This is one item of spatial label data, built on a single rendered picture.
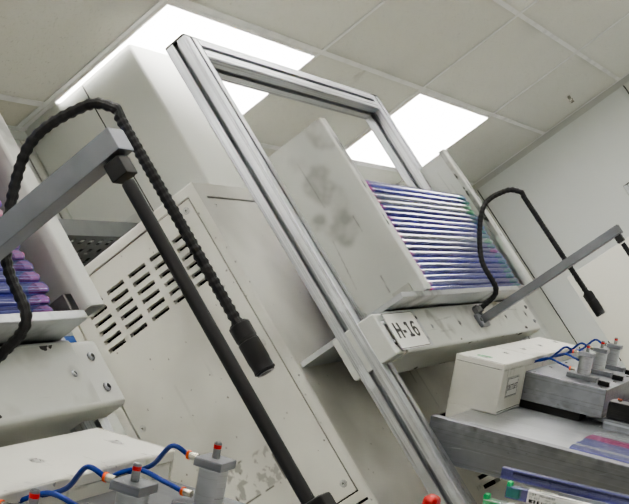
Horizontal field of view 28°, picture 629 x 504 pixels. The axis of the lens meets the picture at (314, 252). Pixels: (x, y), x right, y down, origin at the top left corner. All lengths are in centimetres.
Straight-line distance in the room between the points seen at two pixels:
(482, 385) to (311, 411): 28
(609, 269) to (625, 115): 329
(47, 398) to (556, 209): 762
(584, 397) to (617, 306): 329
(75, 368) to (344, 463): 79
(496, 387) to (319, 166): 44
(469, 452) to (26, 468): 94
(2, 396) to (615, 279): 445
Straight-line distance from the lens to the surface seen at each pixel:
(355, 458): 185
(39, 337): 110
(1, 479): 92
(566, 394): 206
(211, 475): 95
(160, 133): 423
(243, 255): 194
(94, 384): 114
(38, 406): 106
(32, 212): 74
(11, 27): 395
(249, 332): 97
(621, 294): 533
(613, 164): 851
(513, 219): 866
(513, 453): 176
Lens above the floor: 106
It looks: 14 degrees up
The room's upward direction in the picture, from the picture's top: 31 degrees counter-clockwise
